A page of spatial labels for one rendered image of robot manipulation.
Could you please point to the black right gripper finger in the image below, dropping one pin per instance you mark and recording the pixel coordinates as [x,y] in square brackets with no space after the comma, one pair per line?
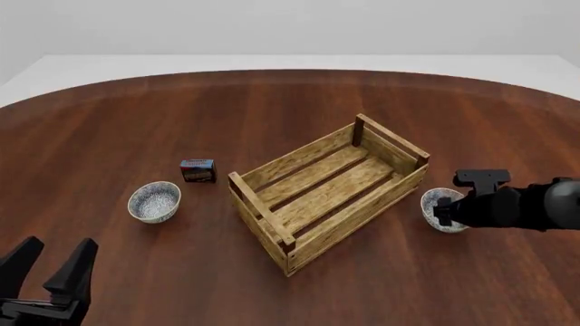
[444,212]

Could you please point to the blue patterned white bowl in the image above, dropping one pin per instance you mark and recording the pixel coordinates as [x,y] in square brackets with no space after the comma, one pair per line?
[430,203]
[154,202]

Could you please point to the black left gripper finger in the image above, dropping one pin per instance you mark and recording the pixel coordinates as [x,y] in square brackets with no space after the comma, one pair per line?
[72,275]
[20,263]

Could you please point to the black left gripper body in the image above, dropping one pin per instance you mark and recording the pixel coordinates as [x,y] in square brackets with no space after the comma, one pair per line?
[31,314]

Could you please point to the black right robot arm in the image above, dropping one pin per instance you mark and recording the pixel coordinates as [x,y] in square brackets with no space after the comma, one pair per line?
[521,210]

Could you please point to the wooden slat tray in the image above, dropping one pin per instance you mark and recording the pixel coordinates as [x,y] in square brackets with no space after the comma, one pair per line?
[317,197]

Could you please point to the small printed food box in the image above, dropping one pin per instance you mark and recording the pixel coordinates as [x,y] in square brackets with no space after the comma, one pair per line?
[198,171]

